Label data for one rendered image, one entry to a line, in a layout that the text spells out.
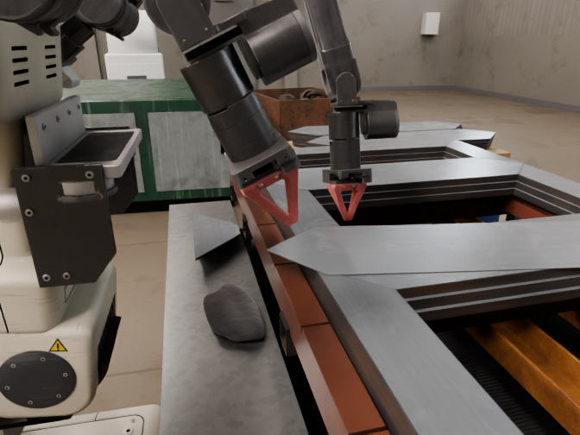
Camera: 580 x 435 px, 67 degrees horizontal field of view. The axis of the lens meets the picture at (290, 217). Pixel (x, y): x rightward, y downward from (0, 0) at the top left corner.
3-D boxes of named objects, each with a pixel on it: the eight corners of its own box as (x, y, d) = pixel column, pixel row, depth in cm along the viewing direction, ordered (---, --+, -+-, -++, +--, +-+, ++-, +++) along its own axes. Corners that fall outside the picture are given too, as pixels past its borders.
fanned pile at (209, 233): (230, 211, 140) (230, 198, 138) (249, 267, 104) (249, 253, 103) (191, 214, 137) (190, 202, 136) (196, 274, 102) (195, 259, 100)
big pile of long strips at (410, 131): (450, 133, 201) (452, 119, 199) (511, 153, 165) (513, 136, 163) (282, 141, 184) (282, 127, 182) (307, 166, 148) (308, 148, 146)
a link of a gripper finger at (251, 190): (308, 196, 55) (276, 130, 52) (324, 217, 49) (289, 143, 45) (261, 221, 55) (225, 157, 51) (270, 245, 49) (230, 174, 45)
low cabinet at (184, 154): (-57, 229, 297) (-97, 104, 267) (36, 160, 466) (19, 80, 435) (242, 209, 332) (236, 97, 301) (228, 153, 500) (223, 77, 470)
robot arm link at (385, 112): (328, 78, 85) (336, 72, 76) (387, 75, 85) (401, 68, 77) (331, 141, 87) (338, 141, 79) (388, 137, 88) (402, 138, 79)
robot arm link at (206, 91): (174, 58, 45) (173, 60, 40) (235, 27, 45) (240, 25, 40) (208, 119, 48) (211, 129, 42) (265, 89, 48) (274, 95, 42)
